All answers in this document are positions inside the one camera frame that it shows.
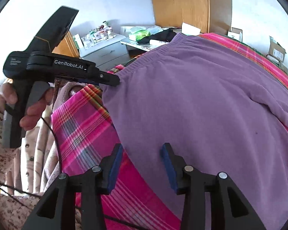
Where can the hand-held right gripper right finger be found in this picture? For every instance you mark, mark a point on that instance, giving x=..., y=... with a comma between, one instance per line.
x=169, y=170

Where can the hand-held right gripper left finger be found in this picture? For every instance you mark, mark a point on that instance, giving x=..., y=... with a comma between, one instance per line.
x=115, y=167

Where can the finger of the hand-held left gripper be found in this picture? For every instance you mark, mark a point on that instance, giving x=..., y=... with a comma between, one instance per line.
x=88, y=80
x=109, y=79

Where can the purple fleece pants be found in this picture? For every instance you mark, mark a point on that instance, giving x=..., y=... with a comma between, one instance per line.
x=206, y=100

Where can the person's left hand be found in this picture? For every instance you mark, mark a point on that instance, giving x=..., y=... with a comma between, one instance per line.
x=36, y=115

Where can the wooden headboard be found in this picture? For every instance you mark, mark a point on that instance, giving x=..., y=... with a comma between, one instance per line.
x=64, y=45

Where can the white nightstand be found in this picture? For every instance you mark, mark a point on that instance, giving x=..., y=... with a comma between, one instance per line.
x=105, y=50

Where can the group of toiletry bottles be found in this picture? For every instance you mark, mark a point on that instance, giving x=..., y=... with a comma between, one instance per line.
x=98, y=34

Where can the plaid bed sheet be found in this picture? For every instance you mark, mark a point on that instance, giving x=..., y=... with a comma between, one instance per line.
x=81, y=129

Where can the green tissue pack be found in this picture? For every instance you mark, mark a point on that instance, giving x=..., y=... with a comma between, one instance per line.
x=140, y=35

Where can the white plastic bag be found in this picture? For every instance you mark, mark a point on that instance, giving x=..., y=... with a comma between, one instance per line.
x=153, y=30

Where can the black cloth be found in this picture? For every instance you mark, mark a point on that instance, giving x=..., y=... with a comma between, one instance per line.
x=160, y=37

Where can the white flat box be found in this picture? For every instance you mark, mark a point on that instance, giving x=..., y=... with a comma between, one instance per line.
x=190, y=28

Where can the wooden wardrobe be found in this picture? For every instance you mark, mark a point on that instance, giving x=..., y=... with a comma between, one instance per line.
x=182, y=4

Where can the white cardboard box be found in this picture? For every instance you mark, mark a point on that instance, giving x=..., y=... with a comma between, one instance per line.
x=235, y=34

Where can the brown cardboard box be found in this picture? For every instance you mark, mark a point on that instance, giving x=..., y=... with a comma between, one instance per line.
x=277, y=50

